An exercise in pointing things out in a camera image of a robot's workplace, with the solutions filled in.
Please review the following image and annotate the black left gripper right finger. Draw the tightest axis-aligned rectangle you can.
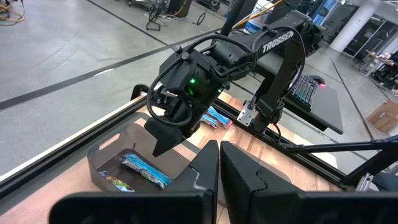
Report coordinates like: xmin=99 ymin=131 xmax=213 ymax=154
xmin=220 ymin=141 xmax=398 ymax=224

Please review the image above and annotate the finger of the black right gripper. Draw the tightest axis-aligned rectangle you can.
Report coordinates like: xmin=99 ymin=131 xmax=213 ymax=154
xmin=144 ymin=117 xmax=178 ymax=158
xmin=175 ymin=123 xmax=201 ymax=143

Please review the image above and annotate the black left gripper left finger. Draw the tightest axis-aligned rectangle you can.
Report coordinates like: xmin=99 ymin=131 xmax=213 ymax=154
xmin=49 ymin=139 xmax=220 ymax=224

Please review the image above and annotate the dark blue Chewy granola bar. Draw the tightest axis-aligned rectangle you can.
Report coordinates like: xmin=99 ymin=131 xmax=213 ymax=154
xmin=98 ymin=170 xmax=136 ymax=193

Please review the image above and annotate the black clamp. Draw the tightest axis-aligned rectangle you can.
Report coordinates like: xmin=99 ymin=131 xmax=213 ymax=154
xmin=130 ymin=83 xmax=150 ymax=101

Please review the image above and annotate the silver mounting plate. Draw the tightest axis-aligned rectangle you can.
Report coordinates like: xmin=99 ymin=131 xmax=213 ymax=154
xmin=236 ymin=99 xmax=257 ymax=127

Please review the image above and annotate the black pole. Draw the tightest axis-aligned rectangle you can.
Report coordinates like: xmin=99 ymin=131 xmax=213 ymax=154
xmin=219 ymin=0 xmax=259 ymax=37

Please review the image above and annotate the white blue container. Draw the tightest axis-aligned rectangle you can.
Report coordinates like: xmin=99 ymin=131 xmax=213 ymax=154
xmin=243 ymin=15 xmax=265 ymax=34

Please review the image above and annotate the black office chair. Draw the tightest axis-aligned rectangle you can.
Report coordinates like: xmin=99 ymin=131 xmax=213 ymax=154
xmin=371 ymin=170 xmax=398 ymax=192

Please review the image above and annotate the black keyboard with tray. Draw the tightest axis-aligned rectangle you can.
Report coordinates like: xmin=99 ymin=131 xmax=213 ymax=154
xmin=257 ymin=52 xmax=345 ymax=135

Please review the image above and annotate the backlit rainbow keyboard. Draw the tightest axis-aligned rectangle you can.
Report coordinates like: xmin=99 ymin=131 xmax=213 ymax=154
xmin=290 ymin=74 xmax=320 ymax=111

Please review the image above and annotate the cardboard box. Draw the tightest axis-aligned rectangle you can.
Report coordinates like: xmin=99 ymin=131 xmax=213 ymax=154
xmin=366 ymin=100 xmax=398 ymax=133

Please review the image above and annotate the black computer mouse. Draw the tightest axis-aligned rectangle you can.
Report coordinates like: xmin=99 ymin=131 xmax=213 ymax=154
xmin=309 ymin=74 xmax=326 ymax=90

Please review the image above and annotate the black right camera cable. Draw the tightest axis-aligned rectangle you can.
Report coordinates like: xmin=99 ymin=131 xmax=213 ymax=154
xmin=146 ymin=51 xmax=195 ymax=128

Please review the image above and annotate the silver metal bracket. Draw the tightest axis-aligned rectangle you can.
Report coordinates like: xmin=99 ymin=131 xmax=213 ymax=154
xmin=356 ymin=180 xmax=374 ymax=192

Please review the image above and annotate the yellow cable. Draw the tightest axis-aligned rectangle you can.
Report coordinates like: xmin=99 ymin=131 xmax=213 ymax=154
xmin=0 ymin=2 xmax=25 ymax=22
xmin=231 ymin=0 xmax=284 ymax=30

